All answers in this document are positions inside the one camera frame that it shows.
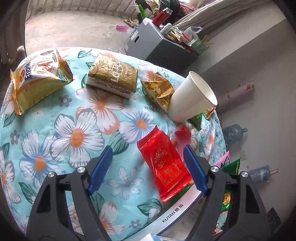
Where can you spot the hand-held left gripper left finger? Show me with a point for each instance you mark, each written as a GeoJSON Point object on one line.
{"type": "Point", "coordinates": [99, 171]}

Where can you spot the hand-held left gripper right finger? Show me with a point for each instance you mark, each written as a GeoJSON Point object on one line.
{"type": "Point", "coordinates": [196, 171]}

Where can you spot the pink snack bag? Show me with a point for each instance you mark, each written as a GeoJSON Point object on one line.
{"type": "Point", "coordinates": [222, 160]}

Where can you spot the red foil packet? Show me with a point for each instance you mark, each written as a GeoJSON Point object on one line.
{"type": "Point", "coordinates": [164, 162]}

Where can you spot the white grey box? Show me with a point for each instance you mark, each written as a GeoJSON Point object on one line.
{"type": "Point", "coordinates": [180, 213]}

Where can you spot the small red wrapper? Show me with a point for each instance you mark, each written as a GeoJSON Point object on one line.
{"type": "Point", "coordinates": [182, 136]}

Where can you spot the small green packet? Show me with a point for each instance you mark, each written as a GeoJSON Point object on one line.
{"type": "Point", "coordinates": [195, 121]}

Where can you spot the floral turquoise blanket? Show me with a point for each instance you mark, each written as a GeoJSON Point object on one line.
{"type": "Point", "coordinates": [69, 129]}

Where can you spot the large clear water jug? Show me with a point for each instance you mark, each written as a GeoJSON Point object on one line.
{"type": "Point", "coordinates": [234, 134]}

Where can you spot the clear plastic bottle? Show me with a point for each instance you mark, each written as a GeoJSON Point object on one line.
{"type": "Point", "coordinates": [261, 173]}

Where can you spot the white paper cup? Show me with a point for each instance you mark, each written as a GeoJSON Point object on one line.
{"type": "Point", "coordinates": [189, 97]}

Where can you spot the blue white box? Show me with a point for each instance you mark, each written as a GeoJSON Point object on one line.
{"type": "Point", "coordinates": [157, 237]}

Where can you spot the rolled floral paper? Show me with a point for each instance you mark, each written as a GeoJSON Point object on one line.
{"type": "Point", "coordinates": [235, 96]}

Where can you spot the gold snack packet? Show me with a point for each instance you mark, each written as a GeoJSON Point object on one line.
{"type": "Point", "coordinates": [157, 90]}

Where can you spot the gold carton box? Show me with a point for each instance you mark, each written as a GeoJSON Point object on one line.
{"type": "Point", "coordinates": [111, 74]}

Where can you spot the yellow white snack packet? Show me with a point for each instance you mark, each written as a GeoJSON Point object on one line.
{"type": "Point", "coordinates": [34, 81]}

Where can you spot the green plastic basket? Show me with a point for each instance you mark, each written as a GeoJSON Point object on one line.
{"type": "Point", "coordinates": [198, 46]}

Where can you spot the wooden chopsticks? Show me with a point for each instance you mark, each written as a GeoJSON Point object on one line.
{"type": "Point", "coordinates": [207, 41]}

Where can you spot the clutter of small items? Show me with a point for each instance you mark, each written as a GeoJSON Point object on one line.
{"type": "Point", "coordinates": [178, 37]}

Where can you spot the white plastic jug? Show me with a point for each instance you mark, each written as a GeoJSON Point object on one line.
{"type": "Point", "coordinates": [193, 31]}

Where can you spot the small pink bottle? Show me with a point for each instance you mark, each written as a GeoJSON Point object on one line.
{"type": "Point", "coordinates": [122, 27]}

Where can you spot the beige curtain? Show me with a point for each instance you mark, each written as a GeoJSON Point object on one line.
{"type": "Point", "coordinates": [219, 14]}

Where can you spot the red thermos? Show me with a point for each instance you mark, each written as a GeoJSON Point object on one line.
{"type": "Point", "coordinates": [160, 16]}

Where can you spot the green plastic item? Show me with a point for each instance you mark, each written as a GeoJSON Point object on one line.
{"type": "Point", "coordinates": [141, 11]}

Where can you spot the metal window railing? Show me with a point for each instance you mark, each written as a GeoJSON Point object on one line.
{"type": "Point", "coordinates": [76, 7]}

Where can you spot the dark clothing pile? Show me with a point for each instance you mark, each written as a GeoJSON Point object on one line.
{"type": "Point", "coordinates": [159, 4]}

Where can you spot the wall outlet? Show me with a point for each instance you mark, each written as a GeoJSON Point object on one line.
{"type": "Point", "coordinates": [242, 154]}

